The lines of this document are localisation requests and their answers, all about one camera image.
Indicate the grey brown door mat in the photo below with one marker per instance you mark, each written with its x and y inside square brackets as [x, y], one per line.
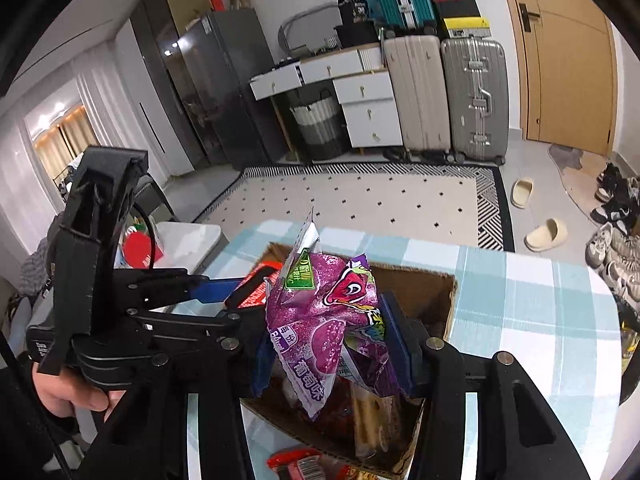
[575, 175]

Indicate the black printed bag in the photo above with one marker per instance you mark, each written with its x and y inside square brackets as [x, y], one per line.
[356, 17]

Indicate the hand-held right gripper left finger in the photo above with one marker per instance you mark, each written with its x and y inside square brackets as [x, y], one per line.
[260, 362]

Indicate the purple candy bag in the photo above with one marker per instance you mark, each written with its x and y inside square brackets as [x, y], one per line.
[320, 310]

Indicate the white drawer dresser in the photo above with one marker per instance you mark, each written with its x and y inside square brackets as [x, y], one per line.
[370, 105]

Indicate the silver suitcase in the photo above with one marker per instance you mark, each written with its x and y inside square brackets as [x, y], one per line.
[475, 95]

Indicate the beige slipper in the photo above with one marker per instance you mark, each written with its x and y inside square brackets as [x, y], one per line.
[521, 194]
[547, 235]

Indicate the cardboard box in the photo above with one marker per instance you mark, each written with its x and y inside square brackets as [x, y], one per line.
[430, 300]

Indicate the row of sneakers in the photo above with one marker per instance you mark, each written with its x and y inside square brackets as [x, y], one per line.
[615, 250]

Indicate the red black snack packet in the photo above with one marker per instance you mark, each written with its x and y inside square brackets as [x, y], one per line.
[252, 295]

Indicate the red gift bag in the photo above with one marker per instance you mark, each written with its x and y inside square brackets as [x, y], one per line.
[137, 247]

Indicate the white curtain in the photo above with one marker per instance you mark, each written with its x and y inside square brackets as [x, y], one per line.
[120, 110]

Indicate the striped laundry basket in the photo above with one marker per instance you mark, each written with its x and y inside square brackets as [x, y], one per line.
[320, 125]

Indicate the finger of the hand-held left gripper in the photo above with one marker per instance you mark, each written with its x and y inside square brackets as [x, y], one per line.
[200, 322]
[215, 291]

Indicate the beige suitcase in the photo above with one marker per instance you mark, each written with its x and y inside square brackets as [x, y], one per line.
[417, 95]

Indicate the yellow black box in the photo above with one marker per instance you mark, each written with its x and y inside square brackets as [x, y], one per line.
[465, 26]

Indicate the dark glass cabinet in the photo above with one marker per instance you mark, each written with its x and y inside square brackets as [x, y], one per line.
[160, 60]

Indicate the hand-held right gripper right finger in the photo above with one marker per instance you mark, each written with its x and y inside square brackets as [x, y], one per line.
[400, 342]

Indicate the teal checked tablecloth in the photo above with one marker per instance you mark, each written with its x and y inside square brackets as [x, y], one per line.
[525, 310]

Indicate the grey refrigerator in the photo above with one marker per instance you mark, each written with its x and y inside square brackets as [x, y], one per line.
[230, 90]

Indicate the black white patterned rug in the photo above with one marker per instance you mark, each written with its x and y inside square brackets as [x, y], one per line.
[350, 200]

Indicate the person's left forearm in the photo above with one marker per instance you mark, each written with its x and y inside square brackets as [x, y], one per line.
[20, 435]

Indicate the person's left hand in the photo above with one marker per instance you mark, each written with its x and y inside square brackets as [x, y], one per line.
[65, 390]

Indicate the oval mirror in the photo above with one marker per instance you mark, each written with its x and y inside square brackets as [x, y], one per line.
[305, 30]

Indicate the wooden door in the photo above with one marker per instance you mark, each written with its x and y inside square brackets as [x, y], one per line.
[570, 60]

